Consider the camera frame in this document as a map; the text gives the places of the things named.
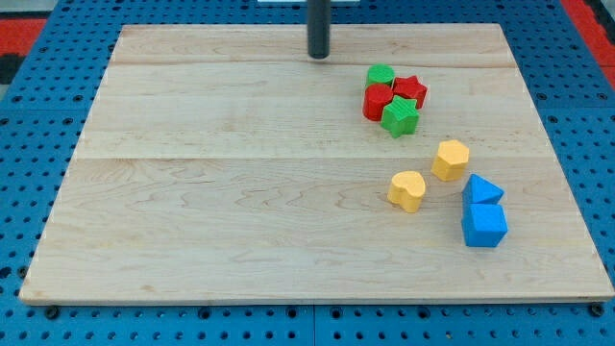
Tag red circle block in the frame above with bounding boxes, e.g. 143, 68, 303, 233
362, 84, 393, 121

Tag green circle block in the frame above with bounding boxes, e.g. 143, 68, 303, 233
365, 63, 395, 87

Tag light wooden board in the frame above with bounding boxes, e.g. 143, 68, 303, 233
19, 24, 614, 306

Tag yellow heart block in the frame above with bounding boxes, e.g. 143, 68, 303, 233
387, 171, 427, 213

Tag green star block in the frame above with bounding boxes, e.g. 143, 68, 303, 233
381, 95, 420, 138

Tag red star block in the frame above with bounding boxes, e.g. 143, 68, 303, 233
392, 76, 428, 110

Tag yellow hexagon block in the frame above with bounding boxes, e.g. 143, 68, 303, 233
430, 139, 470, 182

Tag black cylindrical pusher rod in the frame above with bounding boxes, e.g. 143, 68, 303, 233
307, 0, 332, 60

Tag blue triangle block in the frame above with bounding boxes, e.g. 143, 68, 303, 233
462, 174, 504, 205

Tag blue cube block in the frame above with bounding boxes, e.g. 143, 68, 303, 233
461, 204, 508, 248

